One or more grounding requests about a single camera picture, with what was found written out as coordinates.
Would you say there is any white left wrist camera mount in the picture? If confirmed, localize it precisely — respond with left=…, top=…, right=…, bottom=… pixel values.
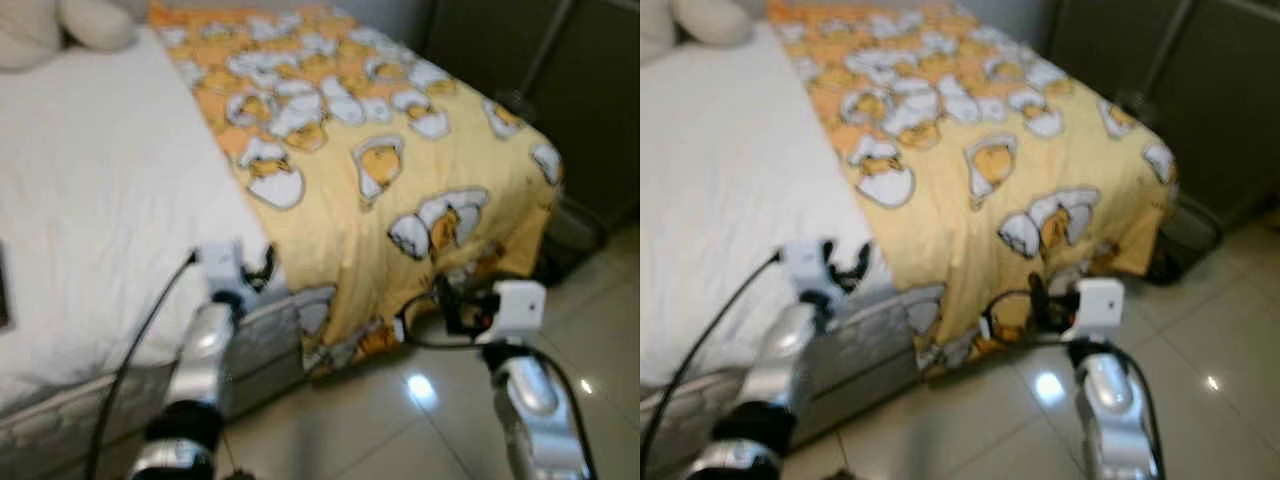
left=194, top=239, right=252, bottom=302
left=779, top=239, right=832, bottom=302

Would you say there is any dark wardrobe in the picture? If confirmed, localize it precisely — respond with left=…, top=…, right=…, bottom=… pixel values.
left=414, top=0, right=641, bottom=228
left=1039, top=0, right=1280, bottom=233

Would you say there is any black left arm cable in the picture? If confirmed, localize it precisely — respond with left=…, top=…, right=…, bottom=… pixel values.
left=640, top=251, right=784, bottom=477
left=84, top=249, right=199, bottom=480

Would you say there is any beige plush toy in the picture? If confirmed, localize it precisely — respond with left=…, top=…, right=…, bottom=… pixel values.
left=0, top=0, right=140, bottom=72
left=640, top=0, right=757, bottom=64

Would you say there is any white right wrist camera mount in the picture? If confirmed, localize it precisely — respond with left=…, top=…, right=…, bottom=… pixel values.
left=1069, top=277, right=1127, bottom=344
left=489, top=279, right=548, bottom=347

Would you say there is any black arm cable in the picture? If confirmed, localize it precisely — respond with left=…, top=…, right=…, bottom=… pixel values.
left=84, top=249, right=199, bottom=480
left=640, top=251, right=784, bottom=477
left=394, top=289, right=602, bottom=480
left=979, top=289, right=1167, bottom=480

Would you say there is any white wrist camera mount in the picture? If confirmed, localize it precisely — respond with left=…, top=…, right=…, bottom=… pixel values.
left=779, top=239, right=832, bottom=302
left=489, top=279, right=548, bottom=347
left=194, top=239, right=252, bottom=302
left=1069, top=277, right=1127, bottom=344

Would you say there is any white bed sheet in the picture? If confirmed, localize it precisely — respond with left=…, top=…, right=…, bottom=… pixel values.
left=640, top=24, right=893, bottom=389
left=0, top=24, right=273, bottom=413

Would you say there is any grey quilted mattress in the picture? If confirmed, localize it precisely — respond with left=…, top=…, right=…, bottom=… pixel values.
left=0, top=284, right=313, bottom=480
left=640, top=284, right=923, bottom=473

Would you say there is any yellow cartoon print quilt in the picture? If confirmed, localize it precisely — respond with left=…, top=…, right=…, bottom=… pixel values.
left=147, top=0, right=564, bottom=378
left=767, top=0, right=1180, bottom=378

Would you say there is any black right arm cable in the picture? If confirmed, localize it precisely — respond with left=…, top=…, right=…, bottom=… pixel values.
left=979, top=289, right=1167, bottom=480
left=394, top=289, right=602, bottom=480

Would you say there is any dark round bin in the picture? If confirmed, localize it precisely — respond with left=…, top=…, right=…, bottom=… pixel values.
left=1144, top=194, right=1227, bottom=287
left=539, top=194, right=607, bottom=287

